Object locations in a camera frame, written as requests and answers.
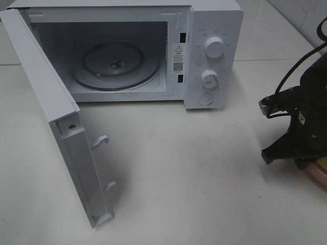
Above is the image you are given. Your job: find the pink plate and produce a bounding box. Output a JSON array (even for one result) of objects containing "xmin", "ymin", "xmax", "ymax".
[{"xmin": 304, "ymin": 157, "xmax": 326, "ymax": 187}]

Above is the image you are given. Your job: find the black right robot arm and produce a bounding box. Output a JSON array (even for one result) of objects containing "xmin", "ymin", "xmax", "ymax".
[{"xmin": 259, "ymin": 55, "xmax": 326, "ymax": 169}]

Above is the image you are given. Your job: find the white upper microwave knob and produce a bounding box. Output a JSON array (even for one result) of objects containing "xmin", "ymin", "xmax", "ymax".
[{"xmin": 204, "ymin": 36, "xmax": 225, "ymax": 59}]

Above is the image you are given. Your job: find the white lower microwave knob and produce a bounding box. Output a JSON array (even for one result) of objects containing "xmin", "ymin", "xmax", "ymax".
[{"xmin": 201, "ymin": 70, "xmax": 219, "ymax": 89}]

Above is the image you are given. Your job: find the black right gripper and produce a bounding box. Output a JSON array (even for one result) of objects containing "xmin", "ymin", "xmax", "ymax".
[{"xmin": 261, "ymin": 108, "xmax": 326, "ymax": 170}]

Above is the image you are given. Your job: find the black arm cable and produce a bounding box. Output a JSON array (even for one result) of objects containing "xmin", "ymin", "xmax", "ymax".
[{"xmin": 265, "ymin": 17, "xmax": 327, "ymax": 119}]

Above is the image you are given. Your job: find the white microwave knob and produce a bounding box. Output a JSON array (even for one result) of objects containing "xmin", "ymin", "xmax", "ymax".
[
  {"xmin": 204, "ymin": 36, "xmax": 225, "ymax": 59},
  {"xmin": 201, "ymin": 70, "xmax": 219, "ymax": 89}
]

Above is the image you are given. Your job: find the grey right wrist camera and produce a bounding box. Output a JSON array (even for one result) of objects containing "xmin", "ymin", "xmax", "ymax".
[{"xmin": 259, "ymin": 96, "xmax": 274, "ymax": 118}]

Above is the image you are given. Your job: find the white microwave oven body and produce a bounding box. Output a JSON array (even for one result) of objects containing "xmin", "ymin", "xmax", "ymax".
[{"xmin": 9, "ymin": 1, "xmax": 243, "ymax": 109}]

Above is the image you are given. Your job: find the round white door button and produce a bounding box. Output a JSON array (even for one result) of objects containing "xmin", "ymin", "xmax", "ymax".
[{"xmin": 198, "ymin": 93, "xmax": 214, "ymax": 106}]

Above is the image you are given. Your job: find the glass microwave turntable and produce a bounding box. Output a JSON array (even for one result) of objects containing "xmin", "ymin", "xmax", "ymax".
[{"xmin": 70, "ymin": 42, "xmax": 161, "ymax": 91}]

